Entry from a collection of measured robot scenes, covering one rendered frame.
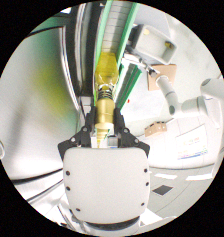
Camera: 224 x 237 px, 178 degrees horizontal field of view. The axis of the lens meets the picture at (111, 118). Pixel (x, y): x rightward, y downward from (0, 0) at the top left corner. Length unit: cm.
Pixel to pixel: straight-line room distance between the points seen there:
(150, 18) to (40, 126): 60
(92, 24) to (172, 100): 61
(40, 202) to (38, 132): 15
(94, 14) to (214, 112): 60
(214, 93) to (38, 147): 37
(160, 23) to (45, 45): 52
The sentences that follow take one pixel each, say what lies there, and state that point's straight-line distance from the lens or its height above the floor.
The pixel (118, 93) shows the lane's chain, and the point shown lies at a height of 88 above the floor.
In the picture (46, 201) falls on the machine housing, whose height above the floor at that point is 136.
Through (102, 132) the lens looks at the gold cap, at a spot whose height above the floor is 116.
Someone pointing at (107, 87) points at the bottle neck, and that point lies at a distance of 15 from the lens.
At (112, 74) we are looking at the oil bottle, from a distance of 17.
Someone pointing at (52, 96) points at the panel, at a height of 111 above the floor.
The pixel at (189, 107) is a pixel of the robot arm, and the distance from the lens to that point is 41.
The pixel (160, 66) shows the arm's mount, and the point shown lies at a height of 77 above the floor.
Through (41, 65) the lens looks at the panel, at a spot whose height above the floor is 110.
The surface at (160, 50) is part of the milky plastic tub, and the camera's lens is 54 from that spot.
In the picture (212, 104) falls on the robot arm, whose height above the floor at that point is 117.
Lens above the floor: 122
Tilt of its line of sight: 25 degrees down
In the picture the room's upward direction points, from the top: 178 degrees clockwise
